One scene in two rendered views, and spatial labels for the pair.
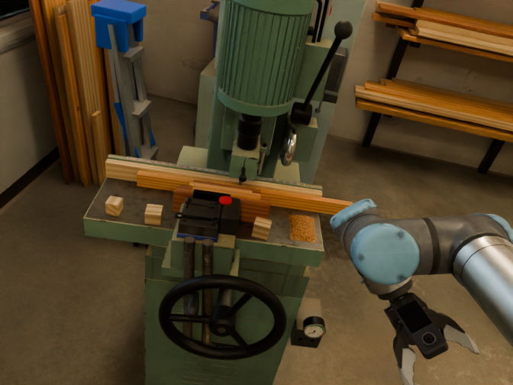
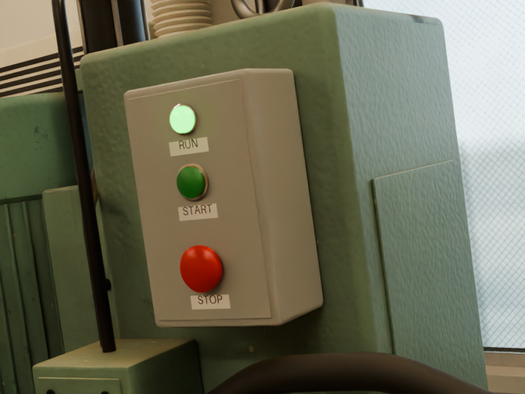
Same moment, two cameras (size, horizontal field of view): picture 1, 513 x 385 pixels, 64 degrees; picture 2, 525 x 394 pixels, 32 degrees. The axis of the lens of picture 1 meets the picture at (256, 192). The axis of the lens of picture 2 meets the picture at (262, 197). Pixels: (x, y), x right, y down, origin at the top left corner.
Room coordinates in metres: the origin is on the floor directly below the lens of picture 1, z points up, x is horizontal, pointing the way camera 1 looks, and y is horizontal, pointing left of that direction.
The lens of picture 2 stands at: (1.63, -0.54, 1.43)
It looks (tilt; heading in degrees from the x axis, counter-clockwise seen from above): 3 degrees down; 127
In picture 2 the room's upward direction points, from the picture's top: 8 degrees counter-clockwise
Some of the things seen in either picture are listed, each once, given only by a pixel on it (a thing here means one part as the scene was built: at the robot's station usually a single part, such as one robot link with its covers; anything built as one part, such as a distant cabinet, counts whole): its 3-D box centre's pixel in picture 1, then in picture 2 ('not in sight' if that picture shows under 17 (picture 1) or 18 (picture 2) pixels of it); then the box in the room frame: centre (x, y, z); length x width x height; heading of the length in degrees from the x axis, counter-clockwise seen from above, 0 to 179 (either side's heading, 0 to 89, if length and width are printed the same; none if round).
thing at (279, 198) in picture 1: (246, 194); not in sight; (0.91, 0.03, 0.92); 0.60 x 0.02 x 0.04; 95
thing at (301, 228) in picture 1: (303, 225); not in sight; (0.84, -0.14, 0.91); 0.10 x 0.07 x 0.02; 5
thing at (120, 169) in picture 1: (215, 183); not in sight; (0.93, 0.12, 0.93); 0.60 x 0.02 x 0.05; 95
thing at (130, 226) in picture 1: (208, 228); not in sight; (0.80, 0.11, 0.87); 0.61 x 0.30 x 0.06; 95
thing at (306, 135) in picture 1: (298, 137); not in sight; (1.11, -0.09, 1.02); 0.09 x 0.07 x 0.12; 95
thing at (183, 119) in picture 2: not in sight; (181, 119); (1.25, -0.10, 1.46); 0.02 x 0.01 x 0.02; 5
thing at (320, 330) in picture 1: (313, 328); not in sight; (0.72, -0.23, 0.65); 0.06 x 0.04 x 0.08; 95
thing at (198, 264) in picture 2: not in sight; (200, 268); (1.25, -0.10, 1.36); 0.03 x 0.01 x 0.03; 5
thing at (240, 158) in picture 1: (245, 156); not in sight; (0.93, 0.05, 1.03); 0.14 x 0.07 x 0.09; 5
